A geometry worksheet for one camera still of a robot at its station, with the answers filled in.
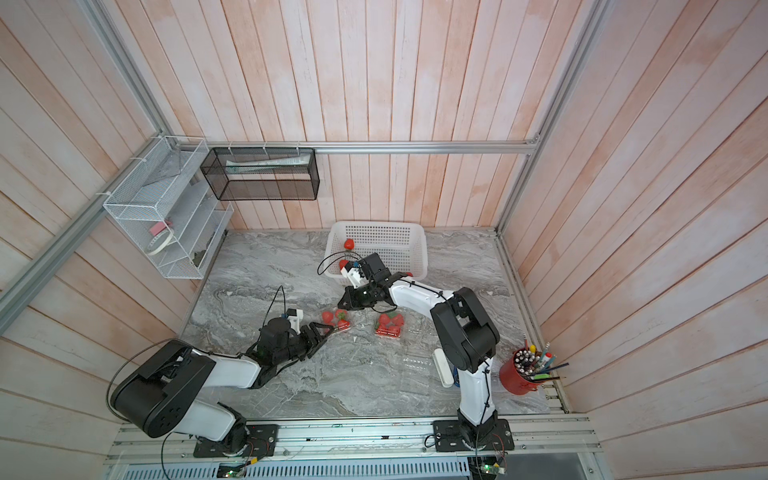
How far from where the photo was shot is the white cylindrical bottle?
32.2 inches

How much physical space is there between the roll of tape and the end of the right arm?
1.67 feet

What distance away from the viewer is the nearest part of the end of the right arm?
0.72 m

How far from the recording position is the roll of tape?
0.79m

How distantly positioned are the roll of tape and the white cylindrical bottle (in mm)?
821

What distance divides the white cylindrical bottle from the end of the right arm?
0.25 m
